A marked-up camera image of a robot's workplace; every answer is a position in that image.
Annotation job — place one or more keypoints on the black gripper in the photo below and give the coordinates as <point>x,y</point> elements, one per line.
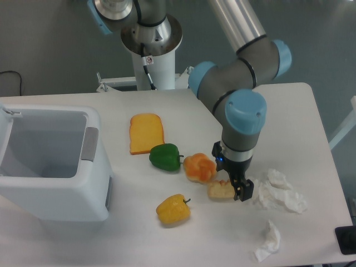
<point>235,163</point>

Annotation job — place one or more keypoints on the ridged square bread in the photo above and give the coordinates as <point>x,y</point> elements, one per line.
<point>220,189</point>

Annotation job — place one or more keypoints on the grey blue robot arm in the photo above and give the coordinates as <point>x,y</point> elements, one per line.
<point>152,36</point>

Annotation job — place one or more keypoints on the round knotted bread roll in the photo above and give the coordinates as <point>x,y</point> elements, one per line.
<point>199,168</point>

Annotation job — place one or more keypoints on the large crumpled white tissue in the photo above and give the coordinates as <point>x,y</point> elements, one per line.
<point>272,191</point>

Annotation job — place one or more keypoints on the small crumpled white tissue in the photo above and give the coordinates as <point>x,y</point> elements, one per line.
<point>271,244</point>

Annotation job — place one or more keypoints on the yellow bell pepper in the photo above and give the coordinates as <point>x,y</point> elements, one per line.
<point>174,209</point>

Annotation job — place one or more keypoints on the green bell pepper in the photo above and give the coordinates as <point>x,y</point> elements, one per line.
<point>165,157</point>

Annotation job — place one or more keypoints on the black device at edge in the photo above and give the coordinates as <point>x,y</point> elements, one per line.
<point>346,239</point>

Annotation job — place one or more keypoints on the orange toast slice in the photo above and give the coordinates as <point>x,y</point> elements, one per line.
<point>146,131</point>

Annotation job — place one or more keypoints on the white trash bin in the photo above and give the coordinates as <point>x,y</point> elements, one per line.
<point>53,162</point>

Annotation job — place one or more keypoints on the white table leg frame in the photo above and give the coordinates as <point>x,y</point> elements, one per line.
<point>344,128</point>

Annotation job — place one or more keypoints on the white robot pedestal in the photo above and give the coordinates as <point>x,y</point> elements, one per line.
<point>160,70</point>

